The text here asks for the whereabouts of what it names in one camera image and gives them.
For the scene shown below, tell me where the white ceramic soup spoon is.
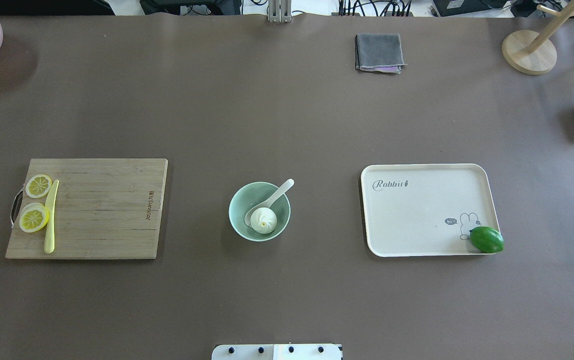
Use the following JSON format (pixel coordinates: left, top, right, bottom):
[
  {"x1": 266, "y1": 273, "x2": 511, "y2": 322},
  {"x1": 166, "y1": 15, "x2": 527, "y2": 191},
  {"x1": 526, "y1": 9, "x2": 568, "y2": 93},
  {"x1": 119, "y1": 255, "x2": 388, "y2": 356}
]
[{"x1": 244, "y1": 178, "x2": 295, "y2": 227}]

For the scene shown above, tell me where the mint green bowl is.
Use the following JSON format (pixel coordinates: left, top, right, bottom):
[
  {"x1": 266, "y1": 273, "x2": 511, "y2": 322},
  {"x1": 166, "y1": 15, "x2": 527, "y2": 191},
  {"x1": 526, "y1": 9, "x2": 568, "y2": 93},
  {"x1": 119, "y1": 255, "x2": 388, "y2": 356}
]
[{"x1": 229, "y1": 181, "x2": 291, "y2": 242}]

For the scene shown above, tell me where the cream rabbit print tray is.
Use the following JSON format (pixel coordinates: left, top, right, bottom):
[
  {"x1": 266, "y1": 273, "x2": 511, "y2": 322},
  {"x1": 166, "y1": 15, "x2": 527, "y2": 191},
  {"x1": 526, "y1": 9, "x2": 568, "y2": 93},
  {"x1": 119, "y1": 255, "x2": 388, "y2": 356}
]
[{"x1": 360, "y1": 163, "x2": 500, "y2": 257}]

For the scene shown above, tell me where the grey folded cloth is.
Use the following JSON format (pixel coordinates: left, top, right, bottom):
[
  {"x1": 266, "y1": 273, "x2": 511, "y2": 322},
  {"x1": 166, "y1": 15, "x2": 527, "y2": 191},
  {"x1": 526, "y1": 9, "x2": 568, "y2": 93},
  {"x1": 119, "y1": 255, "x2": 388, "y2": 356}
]
[{"x1": 355, "y1": 33, "x2": 406, "y2": 75}]

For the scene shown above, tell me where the wooden cutting board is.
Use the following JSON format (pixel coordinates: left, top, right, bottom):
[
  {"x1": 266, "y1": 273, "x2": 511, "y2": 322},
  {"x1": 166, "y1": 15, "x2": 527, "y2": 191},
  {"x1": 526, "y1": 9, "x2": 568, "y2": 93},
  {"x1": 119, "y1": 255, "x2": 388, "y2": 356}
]
[{"x1": 6, "y1": 158, "x2": 168, "y2": 260}]

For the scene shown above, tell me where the green pepper toy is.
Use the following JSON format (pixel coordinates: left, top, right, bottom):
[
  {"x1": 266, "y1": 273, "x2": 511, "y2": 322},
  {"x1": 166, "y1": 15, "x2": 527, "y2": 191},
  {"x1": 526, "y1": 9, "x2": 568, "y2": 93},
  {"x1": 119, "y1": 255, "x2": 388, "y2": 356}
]
[{"x1": 469, "y1": 226, "x2": 504, "y2": 254}]

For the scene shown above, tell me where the yellow plastic knife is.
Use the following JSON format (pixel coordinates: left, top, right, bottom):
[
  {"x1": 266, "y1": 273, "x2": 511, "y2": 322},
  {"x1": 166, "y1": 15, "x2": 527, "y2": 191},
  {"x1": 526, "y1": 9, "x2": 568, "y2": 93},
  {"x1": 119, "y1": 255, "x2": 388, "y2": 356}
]
[{"x1": 44, "y1": 179, "x2": 60, "y2": 255}]

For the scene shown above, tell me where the wooden mug tree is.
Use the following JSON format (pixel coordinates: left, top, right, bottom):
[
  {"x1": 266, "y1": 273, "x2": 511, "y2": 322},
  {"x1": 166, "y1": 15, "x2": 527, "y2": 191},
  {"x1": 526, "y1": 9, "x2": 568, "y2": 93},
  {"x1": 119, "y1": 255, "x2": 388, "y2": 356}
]
[{"x1": 501, "y1": 0, "x2": 574, "y2": 76}]

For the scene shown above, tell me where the aluminium frame post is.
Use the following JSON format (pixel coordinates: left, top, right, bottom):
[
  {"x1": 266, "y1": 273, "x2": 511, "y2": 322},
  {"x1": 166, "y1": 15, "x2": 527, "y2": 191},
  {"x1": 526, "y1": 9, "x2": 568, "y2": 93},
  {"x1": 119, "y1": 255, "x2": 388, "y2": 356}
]
[{"x1": 268, "y1": 0, "x2": 292, "y2": 23}]

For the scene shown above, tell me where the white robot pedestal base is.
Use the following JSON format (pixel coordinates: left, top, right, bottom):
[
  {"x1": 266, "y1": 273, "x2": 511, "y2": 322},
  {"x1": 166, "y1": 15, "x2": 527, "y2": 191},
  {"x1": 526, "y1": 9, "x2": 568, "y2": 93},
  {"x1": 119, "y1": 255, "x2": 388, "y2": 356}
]
[{"x1": 211, "y1": 342, "x2": 344, "y2": 360}]

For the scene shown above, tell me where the steel board handle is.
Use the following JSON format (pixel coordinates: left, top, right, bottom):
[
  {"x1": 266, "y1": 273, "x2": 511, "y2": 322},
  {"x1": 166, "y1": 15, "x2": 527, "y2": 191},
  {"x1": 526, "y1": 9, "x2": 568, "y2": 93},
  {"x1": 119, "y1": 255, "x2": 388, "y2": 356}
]
[{"x1": 9, "y1": 185, "x2": 25, "y2": 228}]

